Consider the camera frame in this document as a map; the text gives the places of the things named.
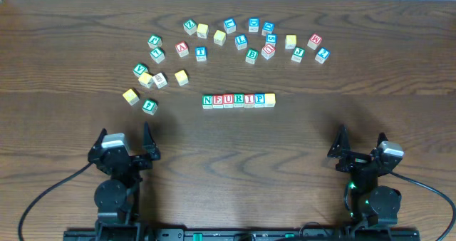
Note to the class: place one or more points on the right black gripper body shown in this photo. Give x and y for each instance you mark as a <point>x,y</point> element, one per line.
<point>356,159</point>

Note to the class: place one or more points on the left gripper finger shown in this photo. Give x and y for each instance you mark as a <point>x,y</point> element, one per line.
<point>149,144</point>
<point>97,147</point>

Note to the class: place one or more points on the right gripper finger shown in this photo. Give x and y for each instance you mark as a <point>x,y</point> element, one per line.
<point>341,146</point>
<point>381,138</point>

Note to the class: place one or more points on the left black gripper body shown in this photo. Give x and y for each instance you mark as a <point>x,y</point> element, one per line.
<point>135,159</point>

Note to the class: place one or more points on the green N block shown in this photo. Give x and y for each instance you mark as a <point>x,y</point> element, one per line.
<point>207,101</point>

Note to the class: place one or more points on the red E block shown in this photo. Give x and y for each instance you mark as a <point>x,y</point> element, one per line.
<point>217,101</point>

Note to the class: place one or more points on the yellow S block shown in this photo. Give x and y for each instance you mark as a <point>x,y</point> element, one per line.
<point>270,100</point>

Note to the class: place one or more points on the red u block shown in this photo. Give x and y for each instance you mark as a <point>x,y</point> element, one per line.
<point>228,100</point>
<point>268,51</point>

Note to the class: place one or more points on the blue P block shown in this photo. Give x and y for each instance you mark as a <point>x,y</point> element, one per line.
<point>259,100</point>

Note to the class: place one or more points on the green R block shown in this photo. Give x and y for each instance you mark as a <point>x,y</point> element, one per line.
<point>238,100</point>

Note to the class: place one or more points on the red I block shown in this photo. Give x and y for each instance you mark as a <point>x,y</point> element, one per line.
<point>249,101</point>

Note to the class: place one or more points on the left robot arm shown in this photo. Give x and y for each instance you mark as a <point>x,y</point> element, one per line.
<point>118,198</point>

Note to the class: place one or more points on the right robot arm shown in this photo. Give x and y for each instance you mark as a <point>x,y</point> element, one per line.
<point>372,206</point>

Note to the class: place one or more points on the green 4 block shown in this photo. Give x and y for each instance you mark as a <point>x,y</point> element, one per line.
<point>149,107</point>

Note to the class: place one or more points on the yellow block far left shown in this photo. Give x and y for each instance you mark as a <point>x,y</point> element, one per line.
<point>131,96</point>

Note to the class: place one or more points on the yellow block beside V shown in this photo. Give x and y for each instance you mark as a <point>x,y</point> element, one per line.
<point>146,80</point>

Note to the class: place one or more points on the plain picture block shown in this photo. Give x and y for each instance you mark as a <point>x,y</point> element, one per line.
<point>160,80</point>

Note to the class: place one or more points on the yellow block centre left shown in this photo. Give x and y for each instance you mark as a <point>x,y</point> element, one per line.
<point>182,77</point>

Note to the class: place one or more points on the green V block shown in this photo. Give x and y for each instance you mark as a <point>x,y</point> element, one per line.
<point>140,69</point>

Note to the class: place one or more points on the blue 2 block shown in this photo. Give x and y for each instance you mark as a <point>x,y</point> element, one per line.
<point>322,55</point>

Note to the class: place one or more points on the green J block right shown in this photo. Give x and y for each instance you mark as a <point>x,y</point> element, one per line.
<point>298,54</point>

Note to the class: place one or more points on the green j block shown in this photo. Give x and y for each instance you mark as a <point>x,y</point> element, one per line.
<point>154,41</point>
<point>298,54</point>

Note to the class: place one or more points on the red A block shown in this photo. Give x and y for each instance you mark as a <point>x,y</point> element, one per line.
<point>182,49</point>

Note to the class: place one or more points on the green J block left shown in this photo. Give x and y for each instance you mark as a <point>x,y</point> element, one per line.
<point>154,41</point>

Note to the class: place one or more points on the blue T block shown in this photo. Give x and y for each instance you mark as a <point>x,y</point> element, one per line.
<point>201,53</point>

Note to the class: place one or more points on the red M block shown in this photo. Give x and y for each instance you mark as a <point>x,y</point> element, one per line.
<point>314,41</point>

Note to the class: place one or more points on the yellow K block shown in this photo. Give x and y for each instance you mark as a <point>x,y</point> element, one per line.
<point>290,41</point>

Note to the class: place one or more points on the red U block tilted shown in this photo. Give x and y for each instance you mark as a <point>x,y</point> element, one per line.
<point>268,51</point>

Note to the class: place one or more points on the green Z block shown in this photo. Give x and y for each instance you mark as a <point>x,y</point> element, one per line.
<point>190,26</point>

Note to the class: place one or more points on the yellow block top row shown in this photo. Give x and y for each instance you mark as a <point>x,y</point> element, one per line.
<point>202,31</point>

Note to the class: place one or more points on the blue 5 block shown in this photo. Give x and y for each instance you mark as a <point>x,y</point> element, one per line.
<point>271,39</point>

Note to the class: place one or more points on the green B block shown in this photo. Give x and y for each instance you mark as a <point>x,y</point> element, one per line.
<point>251,56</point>

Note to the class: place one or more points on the yellow Q block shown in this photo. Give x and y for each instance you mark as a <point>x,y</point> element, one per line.
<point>219,37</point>

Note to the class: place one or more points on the blue D block tilted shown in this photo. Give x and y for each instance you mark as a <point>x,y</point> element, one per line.
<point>268,28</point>

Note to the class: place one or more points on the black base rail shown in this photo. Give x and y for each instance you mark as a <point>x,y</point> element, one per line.
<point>242,235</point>

